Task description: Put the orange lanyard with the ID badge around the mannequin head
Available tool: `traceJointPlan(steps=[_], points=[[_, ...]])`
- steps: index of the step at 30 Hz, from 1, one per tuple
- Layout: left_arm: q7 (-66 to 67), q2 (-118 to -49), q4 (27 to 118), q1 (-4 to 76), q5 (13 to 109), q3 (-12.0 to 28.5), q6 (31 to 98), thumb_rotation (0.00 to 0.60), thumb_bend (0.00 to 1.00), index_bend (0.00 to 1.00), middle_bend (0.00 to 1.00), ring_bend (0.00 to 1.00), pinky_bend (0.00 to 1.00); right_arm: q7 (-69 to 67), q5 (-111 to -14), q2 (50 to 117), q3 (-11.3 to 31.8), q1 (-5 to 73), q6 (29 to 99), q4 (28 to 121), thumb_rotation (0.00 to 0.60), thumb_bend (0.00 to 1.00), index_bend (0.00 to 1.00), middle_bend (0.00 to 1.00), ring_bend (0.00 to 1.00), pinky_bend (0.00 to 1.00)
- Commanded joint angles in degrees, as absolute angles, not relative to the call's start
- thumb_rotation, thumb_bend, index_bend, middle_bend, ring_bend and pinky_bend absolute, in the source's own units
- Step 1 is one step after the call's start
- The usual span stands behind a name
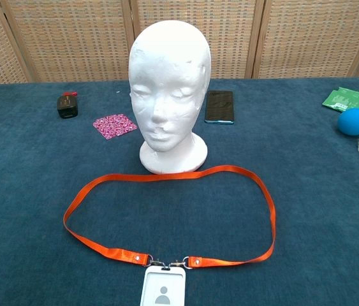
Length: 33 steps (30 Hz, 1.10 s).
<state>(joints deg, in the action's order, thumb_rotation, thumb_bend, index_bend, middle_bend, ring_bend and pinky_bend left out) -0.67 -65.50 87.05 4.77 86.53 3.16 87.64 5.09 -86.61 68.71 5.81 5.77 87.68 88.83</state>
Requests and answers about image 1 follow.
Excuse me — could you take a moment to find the orange lanyard strap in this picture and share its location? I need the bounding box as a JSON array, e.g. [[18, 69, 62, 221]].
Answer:
[[63, 164, 277, 270]]

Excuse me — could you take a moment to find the white ID badge holder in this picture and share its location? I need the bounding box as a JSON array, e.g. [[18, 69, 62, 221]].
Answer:
[[140, 265, 177, 306]]

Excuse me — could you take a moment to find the white foam mannequin head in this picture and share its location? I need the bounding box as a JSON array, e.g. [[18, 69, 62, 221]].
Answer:
[[128, 19, 212, 175]]

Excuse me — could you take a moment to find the black smartphone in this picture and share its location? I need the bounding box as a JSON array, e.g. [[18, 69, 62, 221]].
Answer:
[[204, 90, 235, 126]]

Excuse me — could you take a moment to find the pink patterned square cloth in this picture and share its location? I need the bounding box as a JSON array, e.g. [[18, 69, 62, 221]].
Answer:
[[92, 113, 138, 140]]

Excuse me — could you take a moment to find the small black red device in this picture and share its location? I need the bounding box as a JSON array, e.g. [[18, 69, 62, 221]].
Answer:
[[56, 91, 80, 119]]

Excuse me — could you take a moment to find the blue tablecloth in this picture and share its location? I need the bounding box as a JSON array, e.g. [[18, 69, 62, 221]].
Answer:
[[0, 76, 359, 306]]

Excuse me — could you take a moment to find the green foil packet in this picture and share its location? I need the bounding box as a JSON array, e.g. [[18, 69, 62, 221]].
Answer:
[[321, 86, 359, 113]]

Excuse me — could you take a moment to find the blue ball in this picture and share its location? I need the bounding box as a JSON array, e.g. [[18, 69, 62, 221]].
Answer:
[[337, 108, 359, 136]]

